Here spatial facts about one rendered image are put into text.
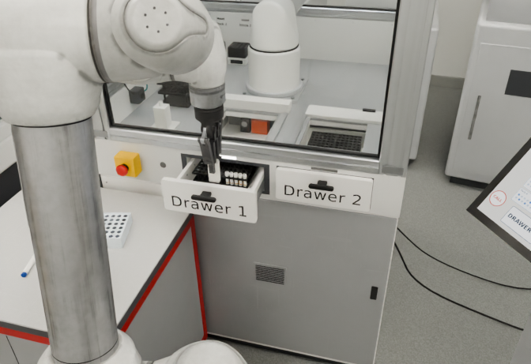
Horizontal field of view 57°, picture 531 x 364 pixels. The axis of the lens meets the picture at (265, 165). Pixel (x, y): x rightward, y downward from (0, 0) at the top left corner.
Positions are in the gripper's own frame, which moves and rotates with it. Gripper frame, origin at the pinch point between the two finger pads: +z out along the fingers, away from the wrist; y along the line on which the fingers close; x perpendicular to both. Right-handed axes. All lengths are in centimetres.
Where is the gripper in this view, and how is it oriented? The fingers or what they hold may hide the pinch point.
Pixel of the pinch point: (213, 170)
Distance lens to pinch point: 134.9
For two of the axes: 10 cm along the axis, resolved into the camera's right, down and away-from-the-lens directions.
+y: 2.6, -5.2, 8.2
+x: -9.7, -1.2, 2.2
